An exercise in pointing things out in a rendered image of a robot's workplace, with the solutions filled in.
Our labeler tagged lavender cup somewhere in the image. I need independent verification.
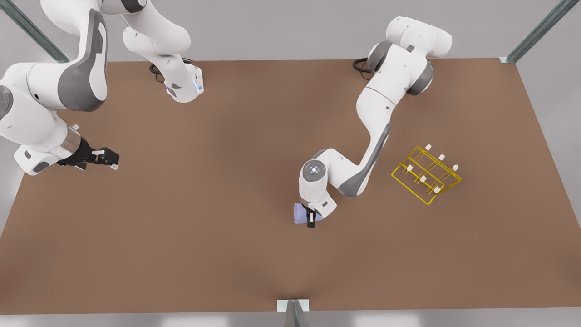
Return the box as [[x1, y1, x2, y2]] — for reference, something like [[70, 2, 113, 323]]
[[294, 203, 324, 225]]

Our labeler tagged silver frame post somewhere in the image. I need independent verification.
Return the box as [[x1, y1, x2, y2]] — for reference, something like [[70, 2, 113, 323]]
[[499, 0, 581, 64], [0, 0, 70, 63], [277, 299, 310, 327]]

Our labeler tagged black cable loop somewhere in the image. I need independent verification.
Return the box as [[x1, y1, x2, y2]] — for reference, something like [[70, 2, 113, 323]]
[[149, 58, 193, 83], [353, 58, 374, 81]]

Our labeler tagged yellow wire cup holder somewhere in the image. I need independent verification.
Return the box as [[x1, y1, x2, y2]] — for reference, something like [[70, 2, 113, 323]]
[[391, 145, 463, 205]]

